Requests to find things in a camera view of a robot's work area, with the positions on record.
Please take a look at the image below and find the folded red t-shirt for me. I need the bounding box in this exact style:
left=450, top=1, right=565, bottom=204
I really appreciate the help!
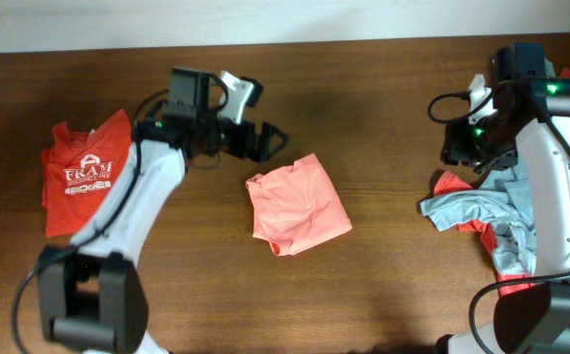
left=40, top=109, right=132, bottom=238

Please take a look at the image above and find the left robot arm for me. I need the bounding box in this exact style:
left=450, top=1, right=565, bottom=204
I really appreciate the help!
left=29, top=67, right=289, bottom=353

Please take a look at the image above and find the grey t-shirt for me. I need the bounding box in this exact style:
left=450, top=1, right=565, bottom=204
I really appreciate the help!
left=419, top=56, right=559, bottom=277

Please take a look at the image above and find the salmon pink t-shirt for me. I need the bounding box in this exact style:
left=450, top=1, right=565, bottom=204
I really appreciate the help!
left=246, top=153, right=353, bottom=257

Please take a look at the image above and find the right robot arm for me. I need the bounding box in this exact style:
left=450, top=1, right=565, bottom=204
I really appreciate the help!
left=435, top=42, right=570, bottom=353

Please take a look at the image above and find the red printed t-shirt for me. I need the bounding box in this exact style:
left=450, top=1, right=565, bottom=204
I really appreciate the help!
left=431, top=67, right=570, bottom=297

